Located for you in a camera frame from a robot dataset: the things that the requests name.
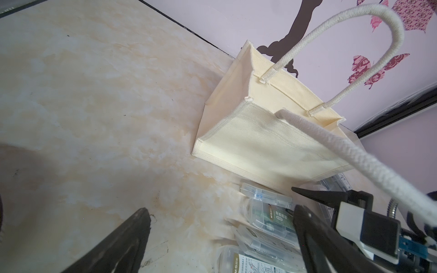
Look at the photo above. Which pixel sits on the clear compass set case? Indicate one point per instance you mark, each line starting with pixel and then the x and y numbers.
pixel 271 212

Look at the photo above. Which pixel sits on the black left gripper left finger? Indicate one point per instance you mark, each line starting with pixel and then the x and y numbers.
pixel 122 251

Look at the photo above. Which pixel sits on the cream canvas tote bag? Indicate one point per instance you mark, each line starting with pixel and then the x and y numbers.
pixel 263 124

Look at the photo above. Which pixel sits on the clear compass case white label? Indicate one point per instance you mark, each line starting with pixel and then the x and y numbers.
pixel 269 249

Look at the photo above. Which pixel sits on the clear compass case lower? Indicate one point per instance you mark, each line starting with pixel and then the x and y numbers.
pixel 230 259

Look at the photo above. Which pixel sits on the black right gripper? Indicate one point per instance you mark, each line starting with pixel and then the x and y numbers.
pixel 417 243

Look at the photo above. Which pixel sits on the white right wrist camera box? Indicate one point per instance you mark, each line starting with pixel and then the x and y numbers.
pixel 372 233

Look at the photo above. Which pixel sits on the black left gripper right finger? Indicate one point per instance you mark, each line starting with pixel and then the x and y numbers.
pixel 324 250

